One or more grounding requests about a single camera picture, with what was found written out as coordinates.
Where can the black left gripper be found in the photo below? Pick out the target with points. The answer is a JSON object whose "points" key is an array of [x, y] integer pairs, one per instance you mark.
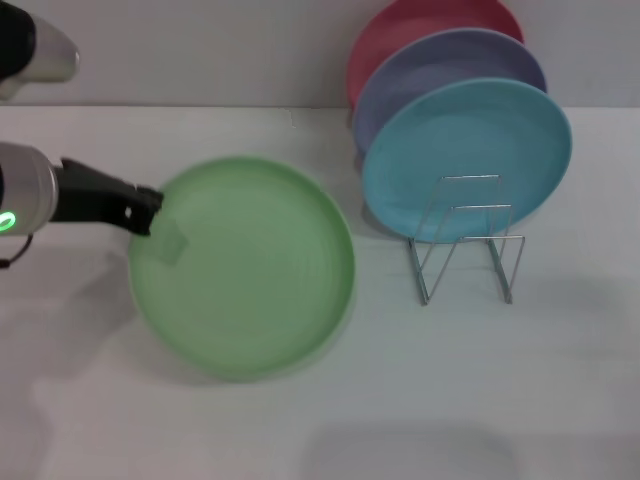
{"points": [[90, 197]]}

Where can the green plastic plate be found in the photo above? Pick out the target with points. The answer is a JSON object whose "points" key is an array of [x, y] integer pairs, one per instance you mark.
{"points": [[250, 270]]}

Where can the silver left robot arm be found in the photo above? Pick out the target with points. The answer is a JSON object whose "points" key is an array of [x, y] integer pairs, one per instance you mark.
{"points": [[27, 190]]}

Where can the red plastic plate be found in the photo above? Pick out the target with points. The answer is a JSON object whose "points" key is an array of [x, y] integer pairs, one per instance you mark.
{"points": [[400, 35]]}

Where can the blue plastic plate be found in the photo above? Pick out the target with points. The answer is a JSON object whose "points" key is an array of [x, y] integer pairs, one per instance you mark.
{"points": [[465, 150]]}

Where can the purple plastic plate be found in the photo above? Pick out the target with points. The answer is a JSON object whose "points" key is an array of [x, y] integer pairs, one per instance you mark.
{"points": [[450, 62]]}

